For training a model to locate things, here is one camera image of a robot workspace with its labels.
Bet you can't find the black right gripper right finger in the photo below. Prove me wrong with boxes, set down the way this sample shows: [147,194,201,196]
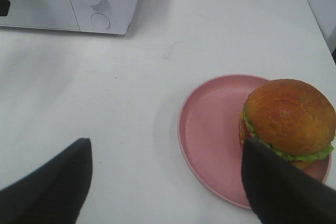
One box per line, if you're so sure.
[241,138,335,223]

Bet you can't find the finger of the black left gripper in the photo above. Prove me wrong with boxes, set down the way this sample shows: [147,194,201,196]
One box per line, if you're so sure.
[0,0,11,16]

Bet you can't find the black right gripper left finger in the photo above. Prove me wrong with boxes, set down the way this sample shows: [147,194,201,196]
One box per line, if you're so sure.
[1,138,92,223]

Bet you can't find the white microwave door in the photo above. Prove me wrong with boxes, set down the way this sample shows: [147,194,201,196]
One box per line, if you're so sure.
[1,0,79,31]

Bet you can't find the toy burger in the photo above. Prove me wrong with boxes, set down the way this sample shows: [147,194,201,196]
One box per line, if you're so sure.
[238,79,335,169]

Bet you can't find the pink round plate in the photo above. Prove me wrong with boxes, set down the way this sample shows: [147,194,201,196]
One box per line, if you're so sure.
[177,74,331,210]

